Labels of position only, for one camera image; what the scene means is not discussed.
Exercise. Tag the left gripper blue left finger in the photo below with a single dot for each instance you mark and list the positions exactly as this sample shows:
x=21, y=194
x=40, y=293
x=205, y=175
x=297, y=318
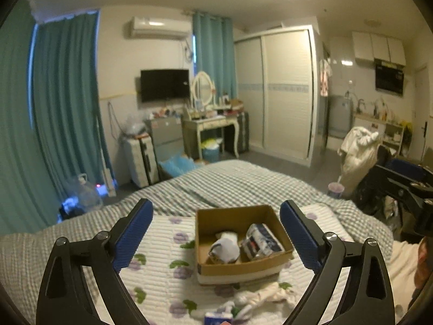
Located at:
x=64, y=296

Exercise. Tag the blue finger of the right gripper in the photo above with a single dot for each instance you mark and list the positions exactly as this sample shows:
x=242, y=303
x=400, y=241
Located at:
x=391, y=184
x=404, y=167

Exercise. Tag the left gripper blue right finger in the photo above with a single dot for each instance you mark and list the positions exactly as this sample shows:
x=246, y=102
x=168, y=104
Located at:
x=367, y=297

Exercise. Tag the dark blue packaged item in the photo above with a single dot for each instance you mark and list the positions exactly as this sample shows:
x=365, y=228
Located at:
x=260, y=243

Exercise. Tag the cream cloth bundle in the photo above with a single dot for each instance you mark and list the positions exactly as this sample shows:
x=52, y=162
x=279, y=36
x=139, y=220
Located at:
x=248, y=301

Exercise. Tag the white sock pair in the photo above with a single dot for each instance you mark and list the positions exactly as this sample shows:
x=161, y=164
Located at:
x=233, y=309

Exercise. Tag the blue tissue pack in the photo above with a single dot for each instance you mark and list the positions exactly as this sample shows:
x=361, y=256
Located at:
x=213, y=318

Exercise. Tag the white clothes pile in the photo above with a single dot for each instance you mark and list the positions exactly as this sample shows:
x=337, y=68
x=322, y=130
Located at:
x=358, y=154

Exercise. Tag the purple cup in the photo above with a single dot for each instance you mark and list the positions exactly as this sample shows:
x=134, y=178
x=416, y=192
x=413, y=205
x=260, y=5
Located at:
x=335, y=190

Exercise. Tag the black range hood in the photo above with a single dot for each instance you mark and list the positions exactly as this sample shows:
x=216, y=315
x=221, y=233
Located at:
x=389, y=78

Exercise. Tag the clear water jug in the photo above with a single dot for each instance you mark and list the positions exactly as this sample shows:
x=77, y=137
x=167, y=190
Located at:
x=85, y=192

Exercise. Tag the white floral quilted blanket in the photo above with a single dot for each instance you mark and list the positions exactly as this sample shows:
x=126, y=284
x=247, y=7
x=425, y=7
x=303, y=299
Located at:
x=173, y=281

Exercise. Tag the brown cardboard box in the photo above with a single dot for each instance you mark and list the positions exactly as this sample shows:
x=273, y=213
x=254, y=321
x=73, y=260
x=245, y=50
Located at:
x=240, y=243

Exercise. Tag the white suitcase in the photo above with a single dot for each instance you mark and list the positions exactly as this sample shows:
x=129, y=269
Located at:
x=141, y=160

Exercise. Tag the white sliding wardrobe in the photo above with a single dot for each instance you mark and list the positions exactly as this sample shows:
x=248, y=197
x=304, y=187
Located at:
x=277, y=74

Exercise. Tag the large teal curtain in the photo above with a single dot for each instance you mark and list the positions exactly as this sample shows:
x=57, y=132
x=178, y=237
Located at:
x=51, y=123

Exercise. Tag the grey checkered bed sheet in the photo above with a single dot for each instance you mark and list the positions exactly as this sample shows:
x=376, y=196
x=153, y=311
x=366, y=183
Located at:
x=226, y=184

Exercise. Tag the grey mini fridge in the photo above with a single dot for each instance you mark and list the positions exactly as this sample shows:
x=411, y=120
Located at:
x=167, y=136

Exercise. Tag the cream dressing table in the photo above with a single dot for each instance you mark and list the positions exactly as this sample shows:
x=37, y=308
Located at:
x=192, y=130

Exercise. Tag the white oval vanity mirror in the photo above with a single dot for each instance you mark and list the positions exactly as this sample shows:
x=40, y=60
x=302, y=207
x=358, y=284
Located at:
x=203, y=91

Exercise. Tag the narrow teal curtain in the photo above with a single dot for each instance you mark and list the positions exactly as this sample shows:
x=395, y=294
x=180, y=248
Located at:
x=214, y=45

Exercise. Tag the white air conditioner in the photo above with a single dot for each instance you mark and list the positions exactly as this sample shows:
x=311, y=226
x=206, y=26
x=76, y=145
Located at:
x=160, y=28

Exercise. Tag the white kitchen wall cabinets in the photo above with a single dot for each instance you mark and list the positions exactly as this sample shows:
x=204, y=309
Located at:
x=375, y=47

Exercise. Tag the black wall television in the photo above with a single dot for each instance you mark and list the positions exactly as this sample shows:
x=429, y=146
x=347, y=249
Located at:
x=164, y=84

